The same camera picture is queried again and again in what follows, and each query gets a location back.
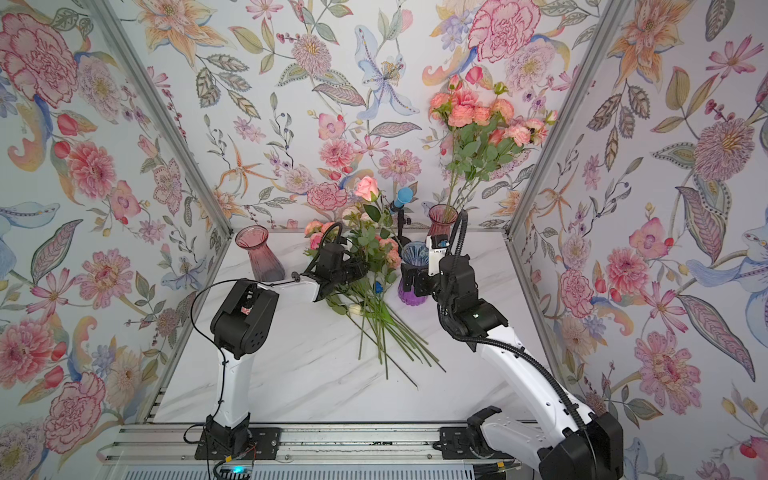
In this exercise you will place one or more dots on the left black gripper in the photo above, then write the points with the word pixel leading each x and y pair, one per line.
pixel 357 272

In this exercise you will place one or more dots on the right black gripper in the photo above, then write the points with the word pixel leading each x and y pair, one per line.
pixel 412 276

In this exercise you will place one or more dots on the smoky pink glass vase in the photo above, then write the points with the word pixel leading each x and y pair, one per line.
pixel 265 266

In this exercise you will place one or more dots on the large pink rose stem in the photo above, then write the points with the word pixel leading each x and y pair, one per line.
pixel 372 210

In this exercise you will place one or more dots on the pink rose cluster stem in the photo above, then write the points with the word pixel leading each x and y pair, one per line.
pixel 458 106

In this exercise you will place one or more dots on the single red pink rose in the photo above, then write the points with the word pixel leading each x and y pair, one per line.
pixel 476 152

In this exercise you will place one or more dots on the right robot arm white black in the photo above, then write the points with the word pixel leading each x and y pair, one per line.
pixel 568 440

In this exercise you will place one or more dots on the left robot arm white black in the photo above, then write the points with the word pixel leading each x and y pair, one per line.
pixel 242 323

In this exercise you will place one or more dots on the purple blue glass vase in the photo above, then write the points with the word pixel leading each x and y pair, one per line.
pixel 414 261

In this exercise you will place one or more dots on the red glass vase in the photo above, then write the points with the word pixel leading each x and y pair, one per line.
pixel 442 217

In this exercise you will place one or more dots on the pink flower bouquet green stems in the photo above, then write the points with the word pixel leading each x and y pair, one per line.
pixel 363 301

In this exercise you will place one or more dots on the blue microphone on black stand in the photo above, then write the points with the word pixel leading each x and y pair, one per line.
pixel 403 197

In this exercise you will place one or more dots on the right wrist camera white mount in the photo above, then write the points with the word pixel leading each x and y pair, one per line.
pixel 438 246

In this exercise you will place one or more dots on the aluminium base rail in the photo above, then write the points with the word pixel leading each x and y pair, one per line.
pixel 309 451

